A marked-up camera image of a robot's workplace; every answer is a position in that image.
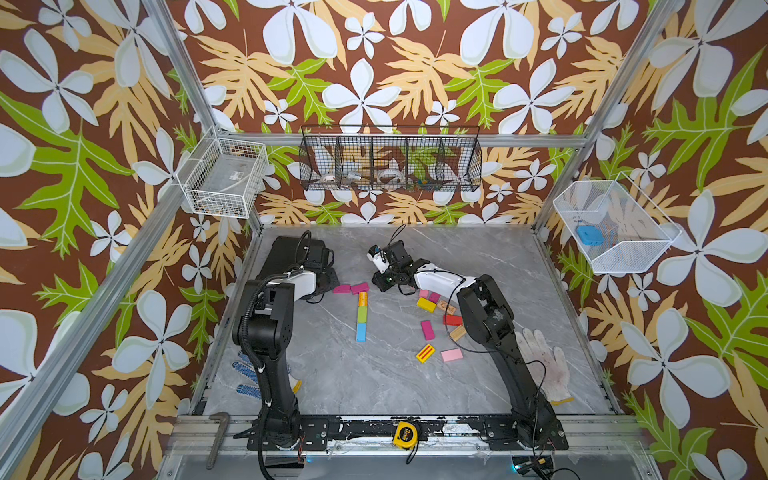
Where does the yellow tape measure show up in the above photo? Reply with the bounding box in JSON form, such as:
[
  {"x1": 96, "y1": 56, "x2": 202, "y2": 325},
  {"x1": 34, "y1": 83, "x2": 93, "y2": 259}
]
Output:
[{"x1": 392, "y1": 421, "x2": 419, "y2": 450}]

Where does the yellow red striped block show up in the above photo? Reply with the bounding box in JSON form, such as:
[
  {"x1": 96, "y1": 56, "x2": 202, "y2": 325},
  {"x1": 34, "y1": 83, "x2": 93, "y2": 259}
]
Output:
[{"x1": 416, "y1": 344, "x2": 436, "y2": 364}]

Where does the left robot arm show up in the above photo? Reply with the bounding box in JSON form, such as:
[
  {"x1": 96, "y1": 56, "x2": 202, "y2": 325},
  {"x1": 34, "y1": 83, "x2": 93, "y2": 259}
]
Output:
[{"x1": 232, "y1": 230, "x2": 339, "y2": 448}]

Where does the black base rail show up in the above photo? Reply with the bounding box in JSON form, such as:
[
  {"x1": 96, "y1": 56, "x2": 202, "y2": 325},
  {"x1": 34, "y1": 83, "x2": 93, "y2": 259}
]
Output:
[{"x1": 238, "y1": 414, "x2": 569, "y2": 452}]

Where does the black wire basket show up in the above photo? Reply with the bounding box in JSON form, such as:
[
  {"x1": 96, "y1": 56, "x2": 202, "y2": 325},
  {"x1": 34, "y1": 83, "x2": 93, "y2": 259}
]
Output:
[{"x1": 298, "y1": 124, "x2": 483, "y2": 192}]

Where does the green block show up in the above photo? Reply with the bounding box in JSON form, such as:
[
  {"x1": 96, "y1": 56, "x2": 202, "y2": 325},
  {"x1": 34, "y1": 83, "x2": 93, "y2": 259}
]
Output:
[{"x1": 357, "y1": 306, "x2": 368, "y2": 324}]

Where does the light pink block bottom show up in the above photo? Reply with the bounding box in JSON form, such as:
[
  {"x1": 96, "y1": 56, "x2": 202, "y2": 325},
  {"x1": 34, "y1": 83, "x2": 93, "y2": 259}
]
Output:
[{"x1": 441, "y1": 348, "x2": 464, "y2": 363}]

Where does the white work glove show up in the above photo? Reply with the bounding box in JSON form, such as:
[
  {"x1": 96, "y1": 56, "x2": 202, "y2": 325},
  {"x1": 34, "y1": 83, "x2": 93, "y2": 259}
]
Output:
[{"x1": 515, "y1": 328, "x2": 573, "y2": 406}]

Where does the blue object in basket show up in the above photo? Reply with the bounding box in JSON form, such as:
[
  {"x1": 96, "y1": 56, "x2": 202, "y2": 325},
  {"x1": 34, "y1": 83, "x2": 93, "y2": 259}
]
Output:
[{"x1": 576, "y1": 225, "x2": 605, "y2": 247}]

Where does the grey metal clamp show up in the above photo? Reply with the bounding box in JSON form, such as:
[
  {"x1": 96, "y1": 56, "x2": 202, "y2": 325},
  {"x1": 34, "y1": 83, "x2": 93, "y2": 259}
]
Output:
[{"x1": 205, "y1": 411, "x2": 231, "y2": 470}]

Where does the white wire basket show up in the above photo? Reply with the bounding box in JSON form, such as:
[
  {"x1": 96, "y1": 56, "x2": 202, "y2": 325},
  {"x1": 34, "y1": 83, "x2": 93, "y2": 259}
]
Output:
[
  {"x1": 553, "y1": 174, "x2": 682, "y2": 275},
  {"x1": 178, "y1": 128, "x2": 270, "y2": 219}
]

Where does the blue knit glove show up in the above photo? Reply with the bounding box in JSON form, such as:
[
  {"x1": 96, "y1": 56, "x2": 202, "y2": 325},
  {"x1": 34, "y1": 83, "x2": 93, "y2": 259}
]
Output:
[{"x1": 231, "y1": 352, "x2": 303, "y2": 401}]

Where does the white wire basket left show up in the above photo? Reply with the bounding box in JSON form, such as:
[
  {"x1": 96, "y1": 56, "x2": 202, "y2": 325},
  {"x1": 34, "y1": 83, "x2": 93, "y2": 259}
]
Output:
[{"x1": 178, "y1": 128, "x2": 270, "y2": 219}]

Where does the black plastic case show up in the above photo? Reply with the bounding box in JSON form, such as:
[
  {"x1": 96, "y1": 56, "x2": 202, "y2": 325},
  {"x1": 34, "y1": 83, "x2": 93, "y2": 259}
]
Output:
[{"x1": 254, "y1": 235, "x2": 328, "y2": 289}]

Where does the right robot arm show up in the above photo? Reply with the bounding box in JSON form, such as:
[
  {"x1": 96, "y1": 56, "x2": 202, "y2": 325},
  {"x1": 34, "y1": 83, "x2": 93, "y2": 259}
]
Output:
[{"x1": 367, "y1": 240, "x2": 569, "y2": 450}]

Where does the tan wooden block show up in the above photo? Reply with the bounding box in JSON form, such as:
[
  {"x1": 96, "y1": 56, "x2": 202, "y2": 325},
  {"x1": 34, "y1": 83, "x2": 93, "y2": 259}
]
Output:
[{"x1": 449, "y1": 325, "x2": 467, "y2": 343}]

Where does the white wire basket right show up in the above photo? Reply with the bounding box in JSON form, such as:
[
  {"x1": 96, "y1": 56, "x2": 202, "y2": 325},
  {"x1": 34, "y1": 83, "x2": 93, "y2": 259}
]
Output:
[{"x1": 553, "y1": 174, "x2": 682, "y2": 275}]

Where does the patterned wooden block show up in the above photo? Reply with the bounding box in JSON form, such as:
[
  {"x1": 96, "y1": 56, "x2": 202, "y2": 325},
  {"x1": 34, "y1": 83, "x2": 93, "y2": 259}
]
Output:
[{"x1": 435, "y1": 300, "x2": 457, "y2": 316}]

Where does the blue block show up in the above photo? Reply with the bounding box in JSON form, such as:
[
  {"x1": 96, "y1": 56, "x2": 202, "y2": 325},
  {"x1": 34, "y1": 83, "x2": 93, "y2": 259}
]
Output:
[{"x1": 356, "y1": 323, "x2": 367, "y2": 343}]

